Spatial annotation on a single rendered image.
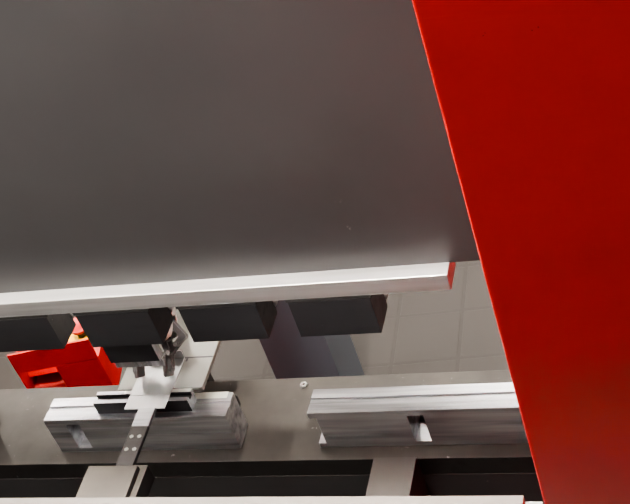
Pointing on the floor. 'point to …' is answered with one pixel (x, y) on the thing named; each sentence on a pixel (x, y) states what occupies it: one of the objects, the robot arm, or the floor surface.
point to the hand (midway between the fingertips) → (153, 367)
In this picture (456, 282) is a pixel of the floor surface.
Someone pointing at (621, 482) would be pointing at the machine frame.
